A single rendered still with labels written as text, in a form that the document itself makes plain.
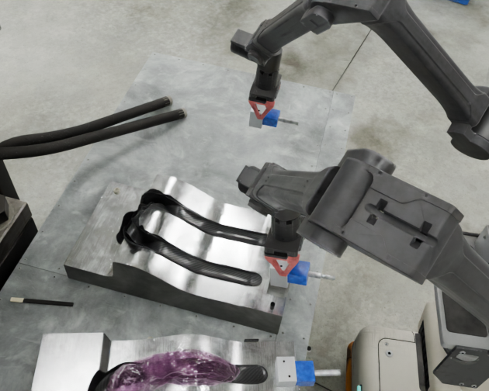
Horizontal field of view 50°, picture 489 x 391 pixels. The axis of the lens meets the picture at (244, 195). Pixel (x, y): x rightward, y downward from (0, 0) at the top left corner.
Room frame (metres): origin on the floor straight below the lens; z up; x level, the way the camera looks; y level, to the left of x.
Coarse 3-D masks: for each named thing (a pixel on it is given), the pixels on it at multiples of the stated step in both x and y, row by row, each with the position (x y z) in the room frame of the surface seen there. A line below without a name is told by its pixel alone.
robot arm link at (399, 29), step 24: (312, 0) 0.78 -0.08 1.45; (336, 0) 0.75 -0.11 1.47; (360, 0) 0.73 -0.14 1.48; (384, 0) 0.73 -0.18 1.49; (336, 24) 0.77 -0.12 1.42; (384, 24) 0.72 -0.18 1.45; (408, 24) 0.74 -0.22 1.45; (408, 48) 0.73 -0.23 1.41; (432, 48) 0.74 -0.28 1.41; (432, 72) 0.73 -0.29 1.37; (456, 72) 0.75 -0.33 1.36; (456, 96) 0.73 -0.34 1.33; (480, 96) 0.76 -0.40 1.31; (456, 120) 0.74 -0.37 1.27; (456, 144) 0.74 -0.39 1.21; (480, 144) 0.71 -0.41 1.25
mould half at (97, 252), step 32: (128, 192) 0.82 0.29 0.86; (192, 192) 0.80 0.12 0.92; (96, 224) 0.71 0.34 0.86; (160, 224) 0.68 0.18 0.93; (256, 224) 0.74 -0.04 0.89; (96, 256) 0.63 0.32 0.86; (128, 256) 0.59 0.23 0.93; (160, 256) 0.61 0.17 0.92; (224, 256) 0.65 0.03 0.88; (256, 256) 0.65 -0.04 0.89; (128, 288) 0.57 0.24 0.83; (160, 288) 0.56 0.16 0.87; (192, 288) 0.56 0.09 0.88; (224, 288) 0.57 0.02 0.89; (256, 288) 0.57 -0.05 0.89; (256, 320) 0.52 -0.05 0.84
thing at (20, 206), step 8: (8, 200) 0.81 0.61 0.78; (16, 200) 0.82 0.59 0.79; (16, 208) 0.79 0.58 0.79; (24, 208) 0.80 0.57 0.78; (16, 216) 0.77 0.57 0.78; (24, 216) 0.79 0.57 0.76; (16, 224) 0.75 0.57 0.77; (24, 224) 0.78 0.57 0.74; (0, 232) 0.71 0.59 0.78; (8, 232) 0.72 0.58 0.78; (16, 232) 0.74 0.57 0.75; (0, 240) 0.69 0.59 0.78; (8, 240) 0.71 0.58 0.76; (0, 248) 0.68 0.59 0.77; (8, 248) 0.70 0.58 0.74; (0, 256) 0.67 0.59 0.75
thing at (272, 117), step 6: (258, 108) 1.08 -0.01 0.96; (264, 108) 1.08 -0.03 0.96; (252, 114) 1.06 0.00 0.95; (270, 114) 1.07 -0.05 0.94; (276, 114) 1.08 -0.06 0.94; (252, 120) 1.06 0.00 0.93; (258, 120) 1.06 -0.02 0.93; (264, 120) 1.06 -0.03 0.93; (270, 120) 1.06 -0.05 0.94; (276, 120) 1.05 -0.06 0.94; (282, 120) 1.07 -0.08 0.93; (288, 120) 1.07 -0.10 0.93; (294, 120) 1.07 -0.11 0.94; (252, 126) 1.06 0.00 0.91; (258, 126) 1.06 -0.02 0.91
